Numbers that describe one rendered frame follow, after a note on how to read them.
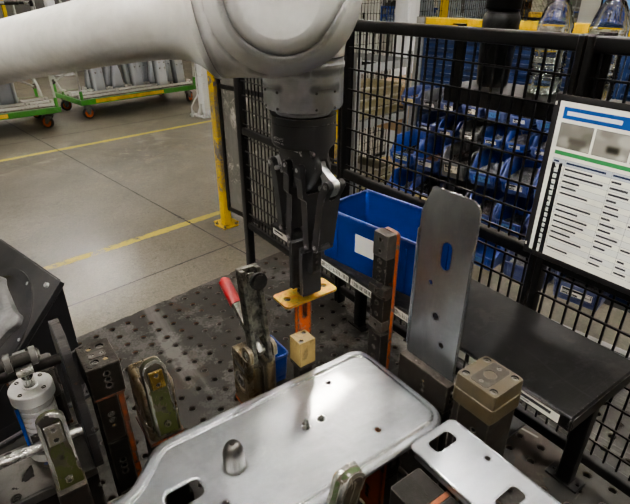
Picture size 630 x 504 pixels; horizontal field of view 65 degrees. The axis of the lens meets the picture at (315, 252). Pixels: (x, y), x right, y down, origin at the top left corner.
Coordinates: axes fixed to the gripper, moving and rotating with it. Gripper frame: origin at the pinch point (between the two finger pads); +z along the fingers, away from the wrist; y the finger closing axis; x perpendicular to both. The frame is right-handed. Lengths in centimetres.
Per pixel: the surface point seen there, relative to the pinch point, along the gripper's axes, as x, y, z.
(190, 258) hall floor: 74, -243, 130
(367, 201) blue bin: 49, -42, 16
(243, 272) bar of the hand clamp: -1.6, -14.8, 7.4
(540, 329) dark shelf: 49, 9, 26
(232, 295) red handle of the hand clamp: -0.5, -22.1, 15.9
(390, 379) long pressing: 18.0, 0.3, 28.8
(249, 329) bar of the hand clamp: -2.1, -13.3, 17.4
